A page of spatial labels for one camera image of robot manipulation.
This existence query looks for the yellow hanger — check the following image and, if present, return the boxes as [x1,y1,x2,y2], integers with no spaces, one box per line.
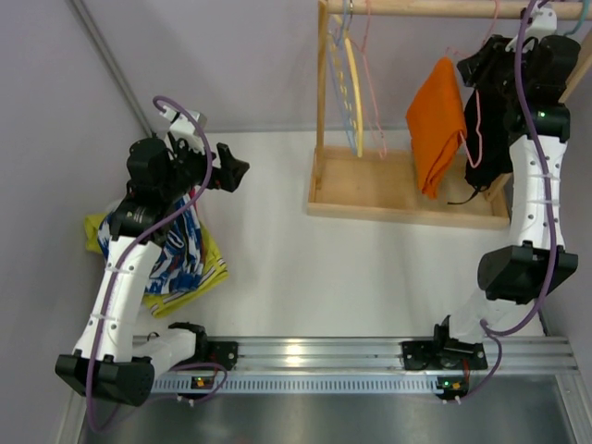
[328,0,366,158]

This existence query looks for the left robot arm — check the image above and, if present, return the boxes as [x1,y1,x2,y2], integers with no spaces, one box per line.
[55,138,250,407]

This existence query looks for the yellow-green trousers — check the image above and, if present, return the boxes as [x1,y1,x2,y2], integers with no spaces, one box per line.
[82,212,230,319]

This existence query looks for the wooden clothes rack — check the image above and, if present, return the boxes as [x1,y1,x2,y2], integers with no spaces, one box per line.
[307,1,591,229]

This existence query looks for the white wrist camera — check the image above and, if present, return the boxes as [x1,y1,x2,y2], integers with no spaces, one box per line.
[160,105,204,153]
[505,1,558,53]

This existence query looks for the pink hanger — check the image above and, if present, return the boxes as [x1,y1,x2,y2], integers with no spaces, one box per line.
[462,0,500,169]
[355,0,389,161]

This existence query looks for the slotted grey cable duct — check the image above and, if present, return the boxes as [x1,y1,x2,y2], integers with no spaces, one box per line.
[152,374,463,395]

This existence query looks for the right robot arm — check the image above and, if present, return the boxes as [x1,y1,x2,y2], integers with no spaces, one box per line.
[422,34,581,370]

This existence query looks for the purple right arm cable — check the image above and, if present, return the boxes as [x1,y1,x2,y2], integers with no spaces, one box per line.
[462,0,563,401]

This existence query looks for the orange trousers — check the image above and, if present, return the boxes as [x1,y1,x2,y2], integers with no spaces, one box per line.
[406,56,467,200]

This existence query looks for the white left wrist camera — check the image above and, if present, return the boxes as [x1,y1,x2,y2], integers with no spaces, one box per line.
[160,105,204,153]

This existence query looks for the light blue hanger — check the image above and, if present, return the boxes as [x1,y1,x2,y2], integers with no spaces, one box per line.
[326,0,360,152]

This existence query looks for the teal hanger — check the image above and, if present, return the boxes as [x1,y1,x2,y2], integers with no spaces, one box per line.
[562,1,591,37]

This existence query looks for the black trousers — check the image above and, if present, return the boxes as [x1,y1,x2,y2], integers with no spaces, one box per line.
[447,92,512,205]

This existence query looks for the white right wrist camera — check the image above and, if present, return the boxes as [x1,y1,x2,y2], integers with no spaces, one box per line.
[505,1,558,53]

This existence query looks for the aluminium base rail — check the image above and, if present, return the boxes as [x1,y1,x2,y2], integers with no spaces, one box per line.
[206,337,578,375]

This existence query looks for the blue patterned trousers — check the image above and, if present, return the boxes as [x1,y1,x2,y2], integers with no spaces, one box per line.
[84,208,202,301]

